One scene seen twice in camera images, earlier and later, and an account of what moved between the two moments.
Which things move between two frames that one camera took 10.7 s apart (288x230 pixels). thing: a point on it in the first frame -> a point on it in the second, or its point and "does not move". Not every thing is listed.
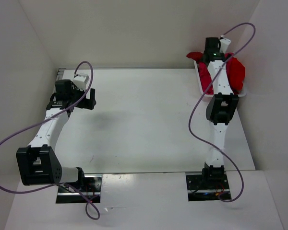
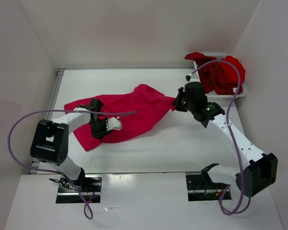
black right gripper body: x=218 y=51 -> x=182 y=103
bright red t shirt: x=235 y=73 does not move
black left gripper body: x=76 y=94 -> x=99 y=127
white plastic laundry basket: x=243 y=94 does not move
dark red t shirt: x=205 y=75 does not move
